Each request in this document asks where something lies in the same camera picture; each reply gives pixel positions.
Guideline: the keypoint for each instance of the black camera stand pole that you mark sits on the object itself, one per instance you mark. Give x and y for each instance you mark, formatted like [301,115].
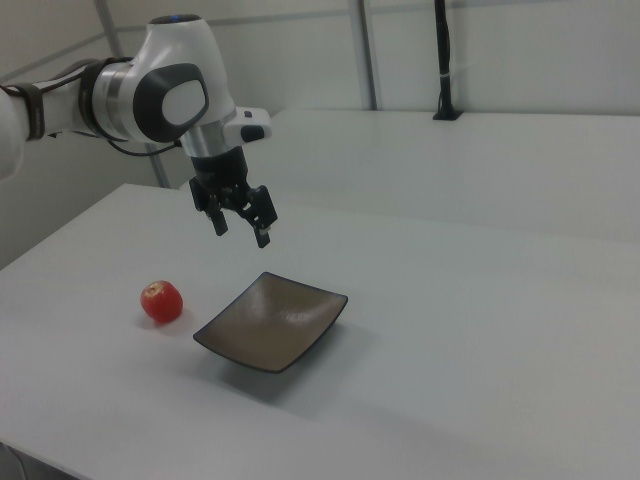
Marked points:
[444,60]

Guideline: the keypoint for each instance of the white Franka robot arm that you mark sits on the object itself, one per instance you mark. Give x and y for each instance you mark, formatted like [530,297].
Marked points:
[165,60]

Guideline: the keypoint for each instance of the brown square ceramic plate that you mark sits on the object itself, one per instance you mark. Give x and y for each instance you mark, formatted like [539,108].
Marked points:
[270,325]

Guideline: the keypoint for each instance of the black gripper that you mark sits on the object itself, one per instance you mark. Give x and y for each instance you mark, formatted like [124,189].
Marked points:
[220,170]

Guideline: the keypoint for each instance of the red apple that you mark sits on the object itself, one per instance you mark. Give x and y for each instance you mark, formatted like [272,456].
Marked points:
[161,302]

